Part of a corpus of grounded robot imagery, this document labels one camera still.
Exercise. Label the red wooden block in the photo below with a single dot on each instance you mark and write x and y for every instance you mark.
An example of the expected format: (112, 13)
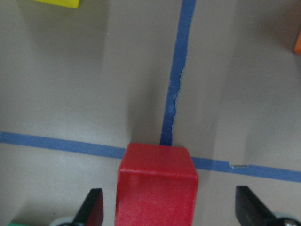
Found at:
(157, 186)

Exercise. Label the green wooden block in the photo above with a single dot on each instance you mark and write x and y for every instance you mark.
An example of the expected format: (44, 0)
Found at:
(16, 224)

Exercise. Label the orange wooden block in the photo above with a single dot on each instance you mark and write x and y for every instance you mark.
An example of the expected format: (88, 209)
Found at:
(297, 47)

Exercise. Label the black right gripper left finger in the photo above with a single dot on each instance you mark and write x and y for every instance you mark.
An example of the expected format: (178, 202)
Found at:
(91, 212)

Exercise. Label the yellow wooden block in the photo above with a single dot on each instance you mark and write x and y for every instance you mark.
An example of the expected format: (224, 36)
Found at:
(62, 3)

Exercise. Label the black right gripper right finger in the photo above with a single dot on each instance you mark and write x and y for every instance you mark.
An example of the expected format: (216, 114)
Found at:
(251, 211)

